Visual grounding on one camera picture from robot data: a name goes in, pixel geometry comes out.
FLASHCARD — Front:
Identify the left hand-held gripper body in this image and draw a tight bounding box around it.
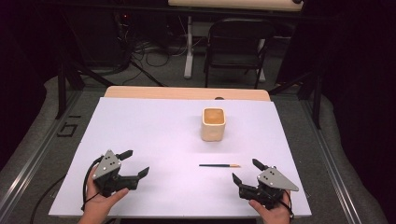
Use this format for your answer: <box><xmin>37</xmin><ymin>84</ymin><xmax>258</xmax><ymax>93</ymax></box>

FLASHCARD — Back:
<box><xmin>92</xmin><ymin>149</ymin><xmax>140</xmax><ymax>198</ymax></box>

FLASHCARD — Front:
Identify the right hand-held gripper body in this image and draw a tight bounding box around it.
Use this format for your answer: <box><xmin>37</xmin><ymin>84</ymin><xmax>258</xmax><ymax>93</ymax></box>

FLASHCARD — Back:
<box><xmin>238</xmin><ymin>166</ymin><xmax>300</xmax><ymax>210</ymax></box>

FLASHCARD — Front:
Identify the dark blue pencil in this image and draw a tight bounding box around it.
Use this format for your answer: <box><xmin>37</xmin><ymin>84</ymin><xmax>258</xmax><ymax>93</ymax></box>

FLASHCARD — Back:
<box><xmin>198</xmin><ymin>163</ymin><xmax>241</xmax><ymax>169</ymax></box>

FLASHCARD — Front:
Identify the person's right hand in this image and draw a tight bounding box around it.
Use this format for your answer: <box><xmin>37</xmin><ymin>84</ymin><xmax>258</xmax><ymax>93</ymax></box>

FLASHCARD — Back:
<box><xmin>247</xmin><ymin>189</ymin><xmax>293</xmax><ymax>224</ymax></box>

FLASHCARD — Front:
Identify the person's left hand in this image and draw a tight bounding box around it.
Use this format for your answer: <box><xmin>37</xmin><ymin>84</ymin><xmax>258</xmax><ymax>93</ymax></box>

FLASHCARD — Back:
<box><xmin>82</xmin><ymin>169</ymin><xmax>130</xmax><ymax>217</ymax></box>

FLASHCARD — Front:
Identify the white table cover board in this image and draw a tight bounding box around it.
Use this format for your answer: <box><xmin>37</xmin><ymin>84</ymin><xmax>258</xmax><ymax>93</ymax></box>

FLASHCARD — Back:
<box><xmin>49</xmin><ymin>96</ymin><xmax>313</xmax><ymax>218</ymax></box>

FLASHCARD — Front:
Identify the cream square cup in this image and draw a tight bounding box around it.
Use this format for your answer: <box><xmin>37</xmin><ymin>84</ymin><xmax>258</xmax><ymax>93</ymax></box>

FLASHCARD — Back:
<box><xmin>200</xmin><ymin>106</ymin><xmax>227</xmax><ymax>143</ymax></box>

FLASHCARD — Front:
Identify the black metal stand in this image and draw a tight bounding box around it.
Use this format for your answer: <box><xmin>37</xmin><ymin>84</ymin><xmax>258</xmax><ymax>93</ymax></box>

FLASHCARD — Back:
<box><xmin>268</xmin><ymin>70</ymin><xmax>323</xmax><ymax>131</ymax></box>
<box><xmin>55</xmin><ymin>55</ymin><xmax>115</xmax><ymax>120</ymax></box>

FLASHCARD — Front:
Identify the black folding chair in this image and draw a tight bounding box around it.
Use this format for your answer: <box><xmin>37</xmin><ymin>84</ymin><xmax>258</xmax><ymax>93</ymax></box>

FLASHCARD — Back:
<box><xmin>204</xmin><ymin>17</ymin><xmax>276</xmax><ymax>90</ymax></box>

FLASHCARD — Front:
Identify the white desk leg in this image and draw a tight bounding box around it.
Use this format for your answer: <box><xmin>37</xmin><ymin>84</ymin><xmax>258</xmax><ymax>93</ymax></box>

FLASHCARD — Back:
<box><xmin>183</xmin><ymin>15</ymin><xmax>196</xmax><ymax>79</ymax></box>

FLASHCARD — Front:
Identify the white desk top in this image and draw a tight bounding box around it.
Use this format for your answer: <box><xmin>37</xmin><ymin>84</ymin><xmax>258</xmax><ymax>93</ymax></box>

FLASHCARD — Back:
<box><xmin>167</xmin><ymin>0</ymin><xmax>304</xmax><ymax>12</ymax></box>

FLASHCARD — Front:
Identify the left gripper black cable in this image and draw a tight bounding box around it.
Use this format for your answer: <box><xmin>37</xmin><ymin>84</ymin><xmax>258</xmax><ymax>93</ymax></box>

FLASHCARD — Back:
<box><xmin>80</xmin><ymin>156</ymin><xmax>105</xmax><ymax>213</ymax></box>

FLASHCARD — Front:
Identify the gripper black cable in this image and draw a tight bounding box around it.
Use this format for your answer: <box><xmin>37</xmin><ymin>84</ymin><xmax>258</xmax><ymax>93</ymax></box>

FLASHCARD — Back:
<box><xmin>278</xmin><ymin>199</ymin><xmax>295</xmax><ymax>220</ymax></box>
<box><xmin>80</xmin><ymin>156</ymin><xmax>105</xmax><ymax>213</ymax></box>

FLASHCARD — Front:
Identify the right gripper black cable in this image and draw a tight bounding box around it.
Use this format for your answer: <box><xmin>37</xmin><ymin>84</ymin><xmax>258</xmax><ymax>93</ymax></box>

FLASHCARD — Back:
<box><xmin>278</xmin><ymin>199</ymin><xmax>295</xmax><ymax>220</ymax></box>

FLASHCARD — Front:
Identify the black floor cable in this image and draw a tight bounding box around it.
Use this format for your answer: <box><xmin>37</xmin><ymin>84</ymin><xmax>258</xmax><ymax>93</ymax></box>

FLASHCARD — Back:
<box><xmin>29</xmin><ymin>173</ymin><xmax>68</xmax><ymax>224</ymax></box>

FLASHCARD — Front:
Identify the aluminium rail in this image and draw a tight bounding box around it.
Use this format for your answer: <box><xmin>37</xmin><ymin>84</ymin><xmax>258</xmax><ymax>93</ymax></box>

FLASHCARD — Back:
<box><xmin>0</xmin><ymin>90</ymin><xmax>82</xmax><ymax>220</ymax></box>
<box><xmin>299</xmin><ymin>99</ymin><xmax>364</xmax><ymax>224</ymax></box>

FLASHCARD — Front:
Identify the bundle of floor cables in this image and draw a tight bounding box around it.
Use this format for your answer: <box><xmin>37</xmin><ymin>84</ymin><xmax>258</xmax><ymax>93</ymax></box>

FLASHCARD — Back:
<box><xmin>116</xmin><ymin>12</ymin><xmax>188</xmax><ymax>87</ymax></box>

